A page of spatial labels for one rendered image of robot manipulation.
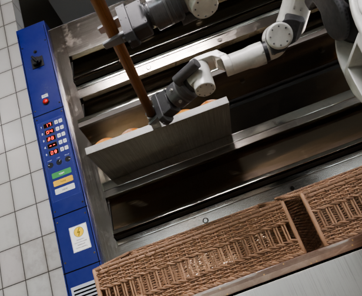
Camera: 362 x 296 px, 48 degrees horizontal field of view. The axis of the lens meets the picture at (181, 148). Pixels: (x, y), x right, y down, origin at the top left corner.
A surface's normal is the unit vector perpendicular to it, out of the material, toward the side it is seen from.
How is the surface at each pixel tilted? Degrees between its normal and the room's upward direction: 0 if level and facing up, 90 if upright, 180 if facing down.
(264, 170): 70
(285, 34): 124
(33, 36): 90
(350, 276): 90
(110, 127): 172
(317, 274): 90
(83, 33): 90
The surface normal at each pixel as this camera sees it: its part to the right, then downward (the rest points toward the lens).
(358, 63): 0.04, 0.92
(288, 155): -0.27, -0.64
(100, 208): -0.18, -0.37
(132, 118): 0.29, 0.79
